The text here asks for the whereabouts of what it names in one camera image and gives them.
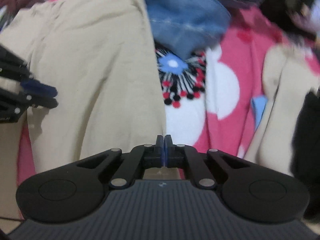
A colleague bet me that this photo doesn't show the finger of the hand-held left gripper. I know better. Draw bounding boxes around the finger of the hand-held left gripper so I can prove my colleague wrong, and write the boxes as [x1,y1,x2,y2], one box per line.
[0,44,58,97]
[12,94,59,116]

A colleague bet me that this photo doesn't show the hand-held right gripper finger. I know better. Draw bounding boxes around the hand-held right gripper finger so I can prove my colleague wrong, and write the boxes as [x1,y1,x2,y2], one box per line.
[72,135,165,190]
[164,135,253,190]

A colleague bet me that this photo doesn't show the pink floral blanket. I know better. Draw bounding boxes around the pink floral blanket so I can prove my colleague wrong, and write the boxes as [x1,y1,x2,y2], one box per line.
[16,0,320,193]

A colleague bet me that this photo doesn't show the blue jeans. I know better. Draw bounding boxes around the blue jeans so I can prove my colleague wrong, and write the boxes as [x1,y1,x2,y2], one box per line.
[137,0,267,59]

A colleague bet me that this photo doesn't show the black garment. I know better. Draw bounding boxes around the black garment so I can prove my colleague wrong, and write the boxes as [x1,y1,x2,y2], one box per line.
[291,90,320,218]

